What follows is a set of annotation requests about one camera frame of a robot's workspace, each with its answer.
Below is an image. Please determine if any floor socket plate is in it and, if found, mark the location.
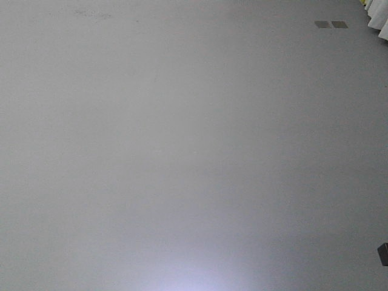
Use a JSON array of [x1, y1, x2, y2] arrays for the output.
[[314, 21, 331, 28], [331, 21, 348, 28]]

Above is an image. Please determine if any white curtain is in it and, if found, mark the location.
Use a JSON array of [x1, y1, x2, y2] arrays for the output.
[[361, 0, 388, 41]]

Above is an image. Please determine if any left floor socket plate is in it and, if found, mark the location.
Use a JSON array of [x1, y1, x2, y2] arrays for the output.
[[314, 21, 331, 28]]

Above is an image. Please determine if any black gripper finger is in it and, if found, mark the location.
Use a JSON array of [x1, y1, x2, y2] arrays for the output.
[[377, 242, 388, 267]]

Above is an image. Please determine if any right floor socket plate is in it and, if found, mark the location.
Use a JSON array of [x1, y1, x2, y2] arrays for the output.
[[331, 21, 348, 28]]

